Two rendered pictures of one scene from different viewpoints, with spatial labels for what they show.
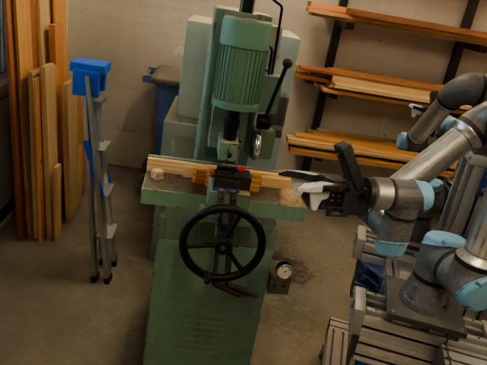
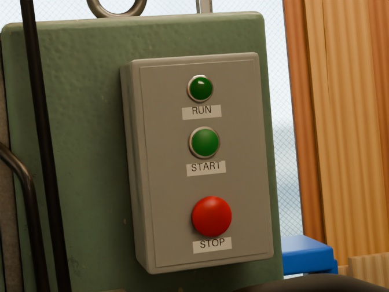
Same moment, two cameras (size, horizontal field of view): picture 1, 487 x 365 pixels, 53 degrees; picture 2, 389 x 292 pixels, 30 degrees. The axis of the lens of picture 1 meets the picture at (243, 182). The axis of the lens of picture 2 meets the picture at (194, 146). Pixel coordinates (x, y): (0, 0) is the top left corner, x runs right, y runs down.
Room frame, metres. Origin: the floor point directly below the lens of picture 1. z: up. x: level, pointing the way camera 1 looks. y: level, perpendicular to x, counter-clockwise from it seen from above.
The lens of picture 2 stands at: (2.07, -0.58, 1.44)
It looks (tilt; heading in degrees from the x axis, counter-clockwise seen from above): 3 degrees down; 85
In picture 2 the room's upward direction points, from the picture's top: 5 degrees counter-clockwise
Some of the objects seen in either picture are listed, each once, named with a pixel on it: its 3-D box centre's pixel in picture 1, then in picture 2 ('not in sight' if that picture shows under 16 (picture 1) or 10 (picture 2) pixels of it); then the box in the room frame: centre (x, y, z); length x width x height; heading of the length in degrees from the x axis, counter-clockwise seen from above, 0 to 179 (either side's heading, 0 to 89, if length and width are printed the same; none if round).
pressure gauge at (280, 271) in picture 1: (283, 271); not in sight; (1.61, -0.21, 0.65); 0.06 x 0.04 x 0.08; 98
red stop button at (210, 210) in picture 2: not in sight; (211, 216); (2.12, -0.05, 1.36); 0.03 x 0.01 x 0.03; 8
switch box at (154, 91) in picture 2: (270, 45); (195, 160); (2.12, -0.01, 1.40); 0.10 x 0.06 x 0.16; 8
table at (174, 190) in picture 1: (224, 199); not in sight; (1.68, 0.06, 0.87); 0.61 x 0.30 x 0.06; 98
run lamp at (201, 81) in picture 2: not in sight; (201, 88); (2.12, -0.04, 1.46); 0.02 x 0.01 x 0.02; 8
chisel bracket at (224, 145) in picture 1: (227, 148); not in sight; (1.80, 0.08, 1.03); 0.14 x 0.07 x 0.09; 8
